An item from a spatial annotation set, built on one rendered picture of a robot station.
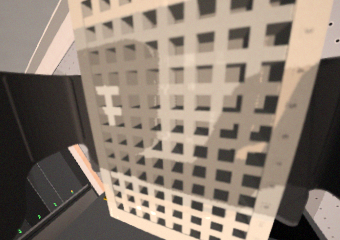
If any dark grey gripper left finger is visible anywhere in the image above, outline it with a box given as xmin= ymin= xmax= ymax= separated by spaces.
xmin=0 ymin=71 xmax=101 ymax=240

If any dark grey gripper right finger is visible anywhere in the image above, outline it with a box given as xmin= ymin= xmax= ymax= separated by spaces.
xmin=275 ymin=56 xmax=340 ymax=226

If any beige well plate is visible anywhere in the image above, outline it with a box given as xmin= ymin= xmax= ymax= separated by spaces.
xmin=68 ymin=0 xmax=333 ymax=240

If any grey perforated base plate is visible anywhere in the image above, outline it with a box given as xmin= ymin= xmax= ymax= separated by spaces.
xmin=51 ymin=0 xmax=340 ymax=240

